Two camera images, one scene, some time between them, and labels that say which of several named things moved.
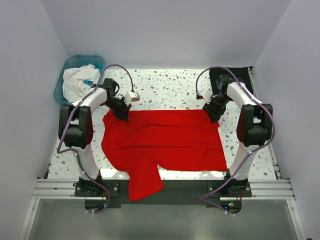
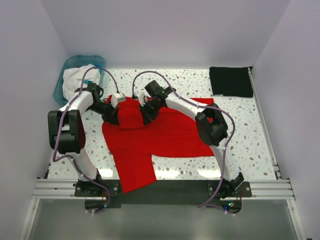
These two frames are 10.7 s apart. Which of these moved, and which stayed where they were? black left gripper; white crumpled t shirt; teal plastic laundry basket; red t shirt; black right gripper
Moved: black left gripper; red t shirt; black right gripper
Stayed: white crumpled t shirt; teal plastic laundry basket
